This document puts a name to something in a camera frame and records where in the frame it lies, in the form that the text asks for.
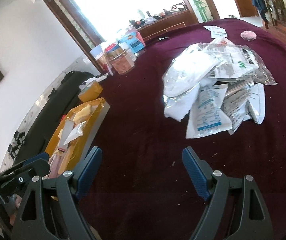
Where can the pile of plastic packets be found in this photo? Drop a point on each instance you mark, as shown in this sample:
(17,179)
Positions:
(207,105)

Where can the white plastic bag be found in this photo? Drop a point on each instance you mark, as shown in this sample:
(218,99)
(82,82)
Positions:
(93,80)

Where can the maroon tablecloth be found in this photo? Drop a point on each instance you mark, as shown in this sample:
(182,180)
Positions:
(143,105)

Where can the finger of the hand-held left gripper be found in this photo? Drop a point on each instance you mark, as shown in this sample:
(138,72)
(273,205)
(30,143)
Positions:
(39,162)

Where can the small round white packet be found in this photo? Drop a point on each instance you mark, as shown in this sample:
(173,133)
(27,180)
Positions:
(248,35)

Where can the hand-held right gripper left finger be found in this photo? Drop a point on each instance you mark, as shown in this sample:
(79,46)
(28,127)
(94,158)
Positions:
(91,172)

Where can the wooden staircase railing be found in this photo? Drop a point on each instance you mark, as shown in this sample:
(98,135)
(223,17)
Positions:
(276,7)

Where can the black suitcase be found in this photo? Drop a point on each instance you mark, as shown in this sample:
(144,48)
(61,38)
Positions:
(55,105)

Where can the white printed card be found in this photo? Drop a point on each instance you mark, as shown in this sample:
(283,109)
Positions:
(212,27)
(219,33)

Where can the wooden sideboard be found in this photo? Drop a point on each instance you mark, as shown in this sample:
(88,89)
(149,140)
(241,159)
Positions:
(168,21)

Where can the red lidded jar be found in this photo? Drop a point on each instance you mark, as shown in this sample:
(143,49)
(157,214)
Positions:
(111,47)

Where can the blue printed carton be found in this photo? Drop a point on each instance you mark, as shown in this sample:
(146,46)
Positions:
(134,42)

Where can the bamboo wall poster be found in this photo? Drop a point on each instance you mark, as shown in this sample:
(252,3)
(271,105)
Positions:
(197,0)

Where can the clear jar gold lid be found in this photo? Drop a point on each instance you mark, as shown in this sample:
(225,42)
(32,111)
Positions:
(121,62)

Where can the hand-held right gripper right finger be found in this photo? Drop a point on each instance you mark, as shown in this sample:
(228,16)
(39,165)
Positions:
(194,176)

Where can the clear jar white lid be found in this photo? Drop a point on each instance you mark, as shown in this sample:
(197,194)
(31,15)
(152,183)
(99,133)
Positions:
(97,53)

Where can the wooden window frame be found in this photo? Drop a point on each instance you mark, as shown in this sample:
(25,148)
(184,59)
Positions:
(65,17)

